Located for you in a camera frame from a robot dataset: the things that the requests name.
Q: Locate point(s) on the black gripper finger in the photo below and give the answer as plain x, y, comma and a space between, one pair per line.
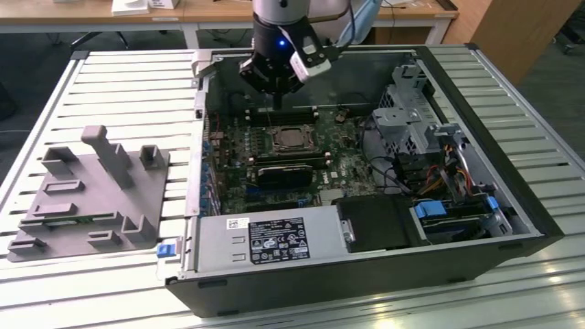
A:
256, 73
292, 84

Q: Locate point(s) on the silver CPU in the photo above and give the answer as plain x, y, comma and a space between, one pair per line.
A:
290, 137

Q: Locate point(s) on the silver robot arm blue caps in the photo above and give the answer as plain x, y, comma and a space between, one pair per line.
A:
297, 10

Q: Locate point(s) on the CPU socket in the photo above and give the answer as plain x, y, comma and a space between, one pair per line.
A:
276, 138

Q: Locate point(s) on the black RAM stick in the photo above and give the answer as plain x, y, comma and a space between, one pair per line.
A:
297, 110

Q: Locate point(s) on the white box with print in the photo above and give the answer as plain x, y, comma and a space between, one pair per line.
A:
164, 4

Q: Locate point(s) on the green motherboard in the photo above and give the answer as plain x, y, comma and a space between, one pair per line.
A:
346, 164

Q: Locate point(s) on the black graphics card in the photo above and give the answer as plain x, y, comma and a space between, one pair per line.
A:
282, 176

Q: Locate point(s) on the silver metal drive cage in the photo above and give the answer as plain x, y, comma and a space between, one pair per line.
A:
402, 130

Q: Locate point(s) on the plain white box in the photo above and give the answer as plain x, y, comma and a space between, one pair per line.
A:
129, 8

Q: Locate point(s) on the silver chipset heatsink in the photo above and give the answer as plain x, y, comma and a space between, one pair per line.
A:
329, 196

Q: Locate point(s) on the blue disk carrier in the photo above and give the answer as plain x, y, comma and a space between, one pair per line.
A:
429, 208

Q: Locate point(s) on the wooden cabinet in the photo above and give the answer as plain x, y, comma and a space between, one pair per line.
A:
511, 34

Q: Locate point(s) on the grey power supply with label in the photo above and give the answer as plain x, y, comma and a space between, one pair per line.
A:
218, 246

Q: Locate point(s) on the grey parts rack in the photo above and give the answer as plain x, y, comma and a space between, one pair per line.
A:
100, 205

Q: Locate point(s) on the blue case latch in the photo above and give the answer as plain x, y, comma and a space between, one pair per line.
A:
165, 250

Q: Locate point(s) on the blue drive bay clip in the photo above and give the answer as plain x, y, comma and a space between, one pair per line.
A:
491, 205

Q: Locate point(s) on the green RAM stick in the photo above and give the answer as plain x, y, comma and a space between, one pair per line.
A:
81, 219

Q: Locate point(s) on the black open PC case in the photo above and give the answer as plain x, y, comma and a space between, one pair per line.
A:
320, 288

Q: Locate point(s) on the black office chair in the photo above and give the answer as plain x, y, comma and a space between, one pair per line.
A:
575, 36

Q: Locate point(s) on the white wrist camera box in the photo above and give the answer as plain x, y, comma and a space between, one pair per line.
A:
313, 58

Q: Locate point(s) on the wooden desk white frame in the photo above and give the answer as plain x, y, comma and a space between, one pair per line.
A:
419, 13
137, 20

